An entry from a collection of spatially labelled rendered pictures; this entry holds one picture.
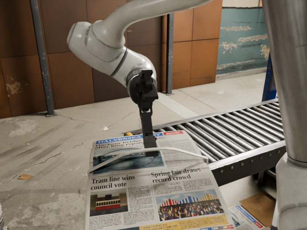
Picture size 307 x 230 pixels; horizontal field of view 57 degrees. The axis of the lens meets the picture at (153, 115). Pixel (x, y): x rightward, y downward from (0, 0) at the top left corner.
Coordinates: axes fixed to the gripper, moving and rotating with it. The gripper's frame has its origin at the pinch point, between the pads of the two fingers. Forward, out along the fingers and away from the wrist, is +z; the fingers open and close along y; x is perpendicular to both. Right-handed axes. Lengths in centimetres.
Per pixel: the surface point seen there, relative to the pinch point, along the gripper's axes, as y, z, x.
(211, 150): 57, -65, -39
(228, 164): 56, -51, -43
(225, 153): 57, -63, -46
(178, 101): 159, -337, -81
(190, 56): 111, -410, -115
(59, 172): 143, -167, 69
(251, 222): 138, -83, -82
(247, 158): 56, -55, -55
